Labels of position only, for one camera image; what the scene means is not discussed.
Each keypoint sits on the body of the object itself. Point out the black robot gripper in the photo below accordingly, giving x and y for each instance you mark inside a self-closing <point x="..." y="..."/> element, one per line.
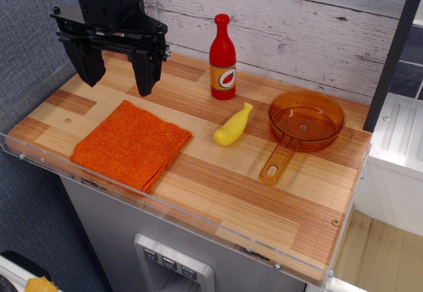
<point x="108" y="18"/>

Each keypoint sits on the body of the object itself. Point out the amber plastic measuring cup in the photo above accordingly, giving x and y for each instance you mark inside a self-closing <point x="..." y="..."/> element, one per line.
<point x="302" y="121"/>

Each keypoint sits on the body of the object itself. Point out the red hot sauce bottle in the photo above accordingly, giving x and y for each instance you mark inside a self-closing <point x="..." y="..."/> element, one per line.
<point x="222" y="61"/>

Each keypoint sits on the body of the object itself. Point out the orange knitted cloth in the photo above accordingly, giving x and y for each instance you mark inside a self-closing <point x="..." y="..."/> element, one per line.
<point x="131" y="146"/>

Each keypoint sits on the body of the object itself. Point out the yellow toy banana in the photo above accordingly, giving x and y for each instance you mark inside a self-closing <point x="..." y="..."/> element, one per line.
<point x="234" y="127"/>

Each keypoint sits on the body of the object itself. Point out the silver toy fridge cabinet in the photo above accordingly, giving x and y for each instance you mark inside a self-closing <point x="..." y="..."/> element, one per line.
<point x="111" y="226"/>

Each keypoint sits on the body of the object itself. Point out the clear acrylic table guard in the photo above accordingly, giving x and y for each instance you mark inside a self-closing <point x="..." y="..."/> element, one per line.
<point x="293" y="227"/>

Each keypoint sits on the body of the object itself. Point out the silver water dispenser panel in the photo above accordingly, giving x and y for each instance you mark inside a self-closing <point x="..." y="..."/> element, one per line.
<point x="167" y="269"/>

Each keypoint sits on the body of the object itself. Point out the yellow object at corner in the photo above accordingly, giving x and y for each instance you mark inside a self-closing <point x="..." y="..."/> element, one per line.
<point x="40" y="284"/>

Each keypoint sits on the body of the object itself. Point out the white toy sink counter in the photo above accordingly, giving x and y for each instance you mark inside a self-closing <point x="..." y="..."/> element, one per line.
<point x="390" y="187"/>

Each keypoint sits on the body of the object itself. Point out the dark right vertical post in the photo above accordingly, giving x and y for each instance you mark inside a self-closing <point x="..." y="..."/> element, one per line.
<point x="399" y="40"/>

